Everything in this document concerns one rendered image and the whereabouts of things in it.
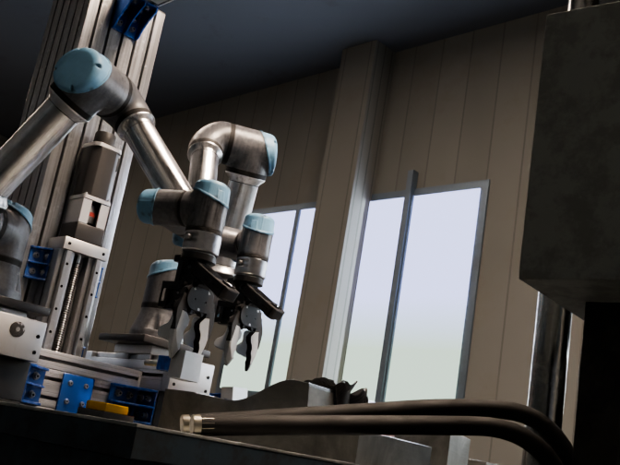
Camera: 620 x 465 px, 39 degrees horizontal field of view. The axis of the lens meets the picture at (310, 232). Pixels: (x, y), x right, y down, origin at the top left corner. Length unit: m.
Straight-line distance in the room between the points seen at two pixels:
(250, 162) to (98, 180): 0.41
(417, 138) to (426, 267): 0.86
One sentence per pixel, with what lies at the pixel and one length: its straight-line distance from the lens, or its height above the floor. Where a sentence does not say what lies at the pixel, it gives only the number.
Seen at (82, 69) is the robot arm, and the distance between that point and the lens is 2.00.
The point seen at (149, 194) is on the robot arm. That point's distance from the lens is 1.81.
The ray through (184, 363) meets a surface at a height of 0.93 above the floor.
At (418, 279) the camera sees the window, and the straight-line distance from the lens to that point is 5.00.
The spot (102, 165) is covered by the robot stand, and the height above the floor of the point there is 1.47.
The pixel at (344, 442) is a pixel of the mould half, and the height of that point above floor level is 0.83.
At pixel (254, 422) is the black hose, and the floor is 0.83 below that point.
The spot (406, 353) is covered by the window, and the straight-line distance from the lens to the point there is 4.93.
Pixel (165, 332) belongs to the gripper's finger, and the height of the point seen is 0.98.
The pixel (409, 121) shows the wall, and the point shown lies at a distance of 5.50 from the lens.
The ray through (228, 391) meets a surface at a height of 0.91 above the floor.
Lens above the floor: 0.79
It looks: 15 degrees up
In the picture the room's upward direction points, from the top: 10 degrees clockwise
